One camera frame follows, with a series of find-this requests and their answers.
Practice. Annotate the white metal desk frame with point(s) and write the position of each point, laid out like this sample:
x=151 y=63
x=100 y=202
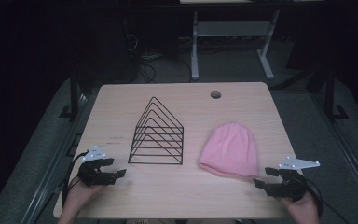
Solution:
x=230 y=28

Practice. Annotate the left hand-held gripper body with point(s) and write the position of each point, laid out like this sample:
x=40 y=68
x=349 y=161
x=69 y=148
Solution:
x=93 y=154

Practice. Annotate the person's right hand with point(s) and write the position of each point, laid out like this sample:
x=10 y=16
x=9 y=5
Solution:
x=304 y=209

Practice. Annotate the black metal stand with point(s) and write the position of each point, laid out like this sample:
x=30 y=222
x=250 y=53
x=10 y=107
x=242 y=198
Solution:
x=330 y=93
x=74 y=93

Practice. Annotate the pink knitted beanie hat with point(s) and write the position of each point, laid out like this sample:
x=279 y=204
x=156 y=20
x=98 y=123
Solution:
x=230 y=151

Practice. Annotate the grey metal floor rail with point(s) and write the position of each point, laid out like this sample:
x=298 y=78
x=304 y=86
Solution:
x=54 y=161
x=348 y=149

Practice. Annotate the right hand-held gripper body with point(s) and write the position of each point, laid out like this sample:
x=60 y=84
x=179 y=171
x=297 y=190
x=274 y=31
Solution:
x=295 y=163

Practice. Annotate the person's left hand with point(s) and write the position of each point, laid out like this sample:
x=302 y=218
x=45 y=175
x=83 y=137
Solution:
x=78 y=195

